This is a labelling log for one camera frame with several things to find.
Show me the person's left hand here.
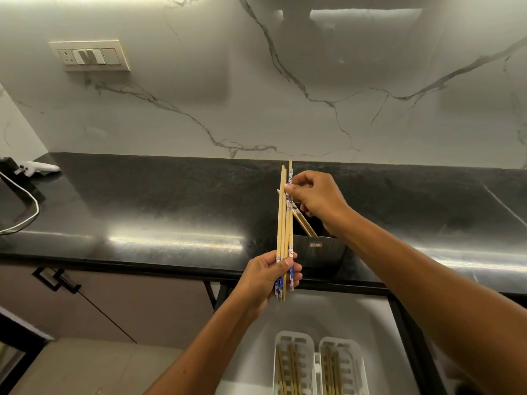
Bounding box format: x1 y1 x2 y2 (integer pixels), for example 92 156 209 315
231 250 304 322

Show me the person's right hand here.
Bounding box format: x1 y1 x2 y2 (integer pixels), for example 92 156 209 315
284 170 351 238

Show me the blue-patterned wooden chopstick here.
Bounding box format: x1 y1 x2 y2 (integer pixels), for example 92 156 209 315
277 189 319 238
292 210 313 238
287 160 295 292
281 168 289 302
275 165 285 301

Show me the person's right forearm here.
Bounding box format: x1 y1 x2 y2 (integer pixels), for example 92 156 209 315
327 203 527 395

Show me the person's left forearm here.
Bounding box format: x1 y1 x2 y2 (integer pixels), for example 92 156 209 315
144 296 259 395

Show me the black chopstick holder box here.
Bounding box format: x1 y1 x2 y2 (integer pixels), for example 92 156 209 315
292 217 355 281

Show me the black-framed pull-out drawer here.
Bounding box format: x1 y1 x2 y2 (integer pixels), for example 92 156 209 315
203 279 438 395

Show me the bunch of plain chopsticks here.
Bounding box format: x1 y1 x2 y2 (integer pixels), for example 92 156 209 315
276 343 346 395

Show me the white slotted cutlery basket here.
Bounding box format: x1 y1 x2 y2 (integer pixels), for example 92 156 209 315
273 331 371 395

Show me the beige cabinet door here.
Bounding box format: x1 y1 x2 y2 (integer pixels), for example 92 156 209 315
0 264 216 351

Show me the white handheld device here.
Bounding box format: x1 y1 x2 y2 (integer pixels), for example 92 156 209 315
14 160 62 177

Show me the black appliance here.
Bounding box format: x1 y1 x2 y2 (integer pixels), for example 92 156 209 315
0 157 47 204

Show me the black cabinet handle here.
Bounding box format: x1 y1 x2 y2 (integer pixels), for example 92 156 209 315
32 267 82 295

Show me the white cable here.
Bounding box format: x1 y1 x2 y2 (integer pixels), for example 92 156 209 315
0 170 41 236

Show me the white wall switch panel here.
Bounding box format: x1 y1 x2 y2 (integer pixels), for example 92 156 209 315
49 39 131 73

